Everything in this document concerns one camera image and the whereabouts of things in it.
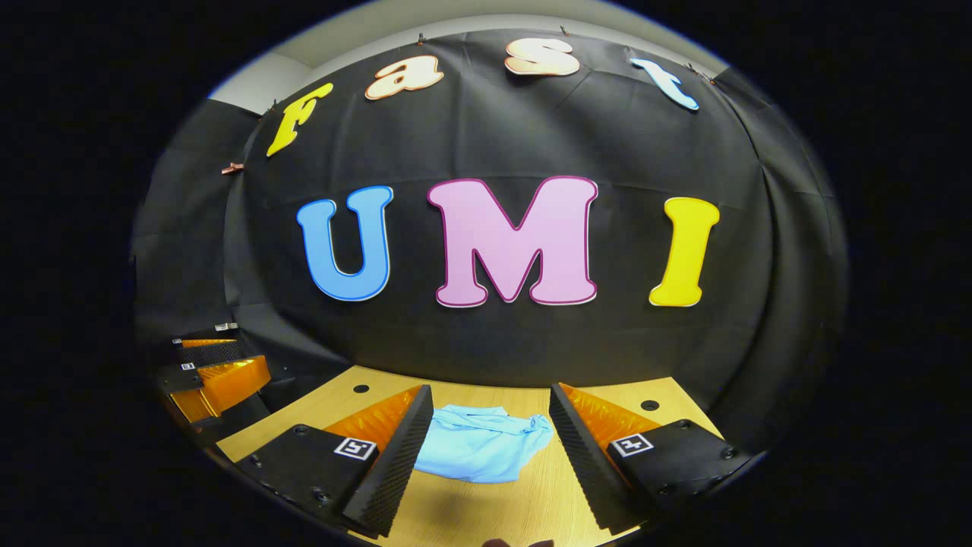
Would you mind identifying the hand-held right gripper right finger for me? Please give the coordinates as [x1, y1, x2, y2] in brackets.
[548, 382, 764, 535]

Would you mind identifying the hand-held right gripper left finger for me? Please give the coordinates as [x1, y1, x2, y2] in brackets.
[234, 384, 435, 539]

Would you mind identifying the light blue T-shirt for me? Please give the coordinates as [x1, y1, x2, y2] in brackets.
[414, 404, 555, 485]

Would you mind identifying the black backdrop cloth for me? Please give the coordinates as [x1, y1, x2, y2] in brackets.
[131, 29, 850, 457]

